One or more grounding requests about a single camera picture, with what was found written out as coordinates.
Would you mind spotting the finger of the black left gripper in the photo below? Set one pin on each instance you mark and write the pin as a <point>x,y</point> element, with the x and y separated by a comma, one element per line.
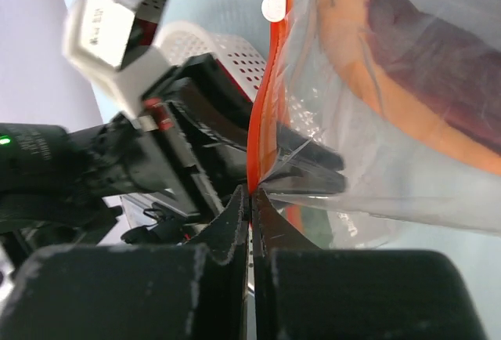
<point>304,152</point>
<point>298,182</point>

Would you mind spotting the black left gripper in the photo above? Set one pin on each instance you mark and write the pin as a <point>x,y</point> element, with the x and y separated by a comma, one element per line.
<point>57,181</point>

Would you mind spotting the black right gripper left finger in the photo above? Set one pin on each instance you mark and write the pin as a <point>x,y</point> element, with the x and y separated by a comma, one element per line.
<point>197,290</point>

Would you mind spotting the fake sweet potato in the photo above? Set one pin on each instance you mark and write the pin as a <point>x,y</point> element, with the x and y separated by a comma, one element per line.
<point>436,82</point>

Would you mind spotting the clear zip top bag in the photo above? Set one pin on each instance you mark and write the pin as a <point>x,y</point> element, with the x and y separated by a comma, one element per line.
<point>389,175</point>

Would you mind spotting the white perforated plastic basket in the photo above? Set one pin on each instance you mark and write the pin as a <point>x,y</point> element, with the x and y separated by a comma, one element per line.
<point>180,40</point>

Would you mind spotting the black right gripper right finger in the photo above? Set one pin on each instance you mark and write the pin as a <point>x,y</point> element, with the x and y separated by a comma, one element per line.
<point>305,292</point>

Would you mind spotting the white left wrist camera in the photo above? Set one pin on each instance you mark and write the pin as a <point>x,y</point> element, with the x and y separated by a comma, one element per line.
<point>111,43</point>

